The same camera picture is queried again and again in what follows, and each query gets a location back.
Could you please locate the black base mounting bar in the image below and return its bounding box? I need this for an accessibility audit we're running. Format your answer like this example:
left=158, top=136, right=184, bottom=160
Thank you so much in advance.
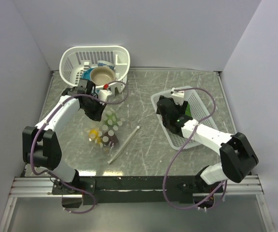
left=52, top=175, right=223, bottom=207

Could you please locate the teal plate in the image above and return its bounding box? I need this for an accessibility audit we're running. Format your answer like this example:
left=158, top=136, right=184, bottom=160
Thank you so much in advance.
left=81, top=68, right=95, bottom=81

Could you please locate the yellow fake fruit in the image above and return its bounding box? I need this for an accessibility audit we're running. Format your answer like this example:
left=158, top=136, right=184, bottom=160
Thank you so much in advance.
left=88, top=129, right=102, bottom=143

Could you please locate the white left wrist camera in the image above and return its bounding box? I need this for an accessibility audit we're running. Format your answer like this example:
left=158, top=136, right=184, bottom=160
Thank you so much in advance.
left=97, top=84, right=114, bottom=104

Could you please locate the beige bowl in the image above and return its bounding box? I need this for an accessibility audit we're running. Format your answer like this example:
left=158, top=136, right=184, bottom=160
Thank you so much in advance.
left=91, top=67, right=116, bottom=86

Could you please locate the white oval dish rack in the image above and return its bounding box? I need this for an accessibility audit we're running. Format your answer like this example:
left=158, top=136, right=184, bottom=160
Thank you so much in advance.
left=59, top=45, right=130, bottom=96

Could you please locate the blue white patterned cup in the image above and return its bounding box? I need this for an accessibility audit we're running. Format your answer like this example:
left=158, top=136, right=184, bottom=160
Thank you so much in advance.
left=97, top=60, right=115, bottom=70

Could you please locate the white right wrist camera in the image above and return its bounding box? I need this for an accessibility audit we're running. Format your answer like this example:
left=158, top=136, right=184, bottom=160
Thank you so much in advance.
left=170, top=88, right=184, bottom=106

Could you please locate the purple cable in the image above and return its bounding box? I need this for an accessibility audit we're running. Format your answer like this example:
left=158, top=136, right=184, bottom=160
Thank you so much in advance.
left=29, top=81, right=129, bottom=214
left=162, top=87, right=228, bottom=211

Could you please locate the clear polka dot zip bag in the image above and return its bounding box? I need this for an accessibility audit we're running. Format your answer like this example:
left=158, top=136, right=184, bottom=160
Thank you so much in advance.
left=84, top=108, right=140, bottom=164

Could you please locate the white rectangular mesh basket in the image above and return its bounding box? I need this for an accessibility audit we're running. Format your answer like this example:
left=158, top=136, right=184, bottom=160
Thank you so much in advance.
left=150, top=85, right=220, bottom=150

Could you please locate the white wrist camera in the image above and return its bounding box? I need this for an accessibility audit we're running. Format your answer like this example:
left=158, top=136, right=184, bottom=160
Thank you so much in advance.
left=170, top=88, right=184, bottom=106
left=97, top=84, right=114, bottom=104

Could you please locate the green fake bell pepper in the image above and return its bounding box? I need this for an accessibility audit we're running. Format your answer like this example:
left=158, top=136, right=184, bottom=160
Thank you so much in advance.
left=185, top=104, right=192, bottom=117

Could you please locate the dark maroon fake fig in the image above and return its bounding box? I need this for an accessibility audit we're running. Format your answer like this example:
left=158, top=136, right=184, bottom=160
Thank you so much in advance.
left=102, top=133, right=119, bottom=147

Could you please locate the light green fake lime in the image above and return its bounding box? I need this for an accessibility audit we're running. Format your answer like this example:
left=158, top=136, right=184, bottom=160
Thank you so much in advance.
left=104, top=111, right=118, bottom=127

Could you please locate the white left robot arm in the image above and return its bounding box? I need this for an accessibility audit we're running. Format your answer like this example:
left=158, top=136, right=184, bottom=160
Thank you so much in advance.
left=22, top=84, right=110, bottom=194

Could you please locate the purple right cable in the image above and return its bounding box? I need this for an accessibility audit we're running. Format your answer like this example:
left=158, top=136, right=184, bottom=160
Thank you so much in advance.
left=162, top=87, right=228, bottom=211

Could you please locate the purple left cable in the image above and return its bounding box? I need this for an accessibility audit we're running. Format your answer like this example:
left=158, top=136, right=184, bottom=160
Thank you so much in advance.
left=29, top=81, right=129, bottom=214

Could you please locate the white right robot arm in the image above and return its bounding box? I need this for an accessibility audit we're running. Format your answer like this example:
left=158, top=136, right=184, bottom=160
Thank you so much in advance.
left=156, top=95, right=259, bottom=193

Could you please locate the aluminium frame rail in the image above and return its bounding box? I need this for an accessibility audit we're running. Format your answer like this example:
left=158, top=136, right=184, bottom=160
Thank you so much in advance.
left=0, top=175, right=276, bottom=232

